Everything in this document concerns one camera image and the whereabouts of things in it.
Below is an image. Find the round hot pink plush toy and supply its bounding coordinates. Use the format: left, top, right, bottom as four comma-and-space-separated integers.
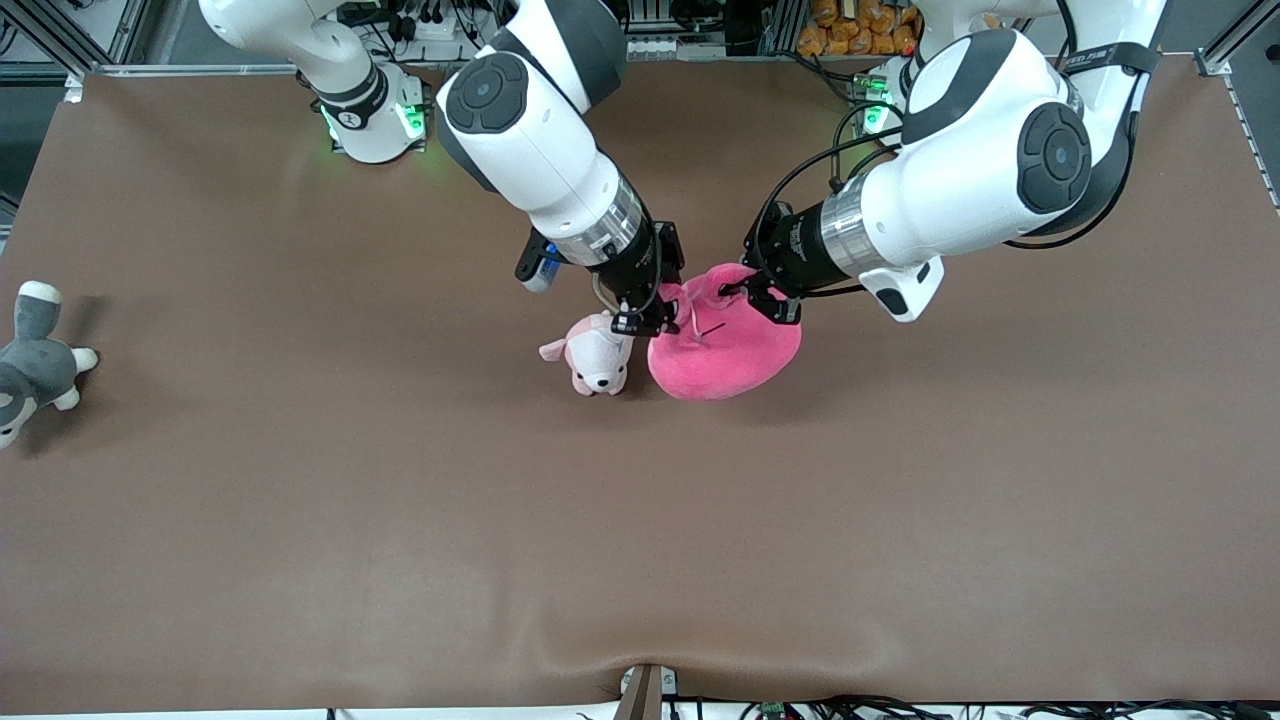
647, 262, 803, 402

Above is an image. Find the pale pink dog plush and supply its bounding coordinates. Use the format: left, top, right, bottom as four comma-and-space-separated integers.
539, 312, 636, 398

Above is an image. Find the brown table mat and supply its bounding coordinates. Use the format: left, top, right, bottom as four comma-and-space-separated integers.
0, 55, 1280, 713

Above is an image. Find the pile of orange snack packets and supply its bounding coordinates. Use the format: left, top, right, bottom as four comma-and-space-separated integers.
797, 0, 923, 58

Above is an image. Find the white power strip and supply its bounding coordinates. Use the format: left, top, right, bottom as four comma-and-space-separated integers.
398, 0, 473, 43

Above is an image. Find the grey white husky plush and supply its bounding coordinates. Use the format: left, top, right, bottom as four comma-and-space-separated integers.
0, 281, 100, 450

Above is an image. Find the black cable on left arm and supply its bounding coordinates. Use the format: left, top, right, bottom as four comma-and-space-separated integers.
748, 125, 1143, 263

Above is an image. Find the metal bracket at table edge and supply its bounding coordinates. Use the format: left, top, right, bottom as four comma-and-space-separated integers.
618, 663, 681, 720

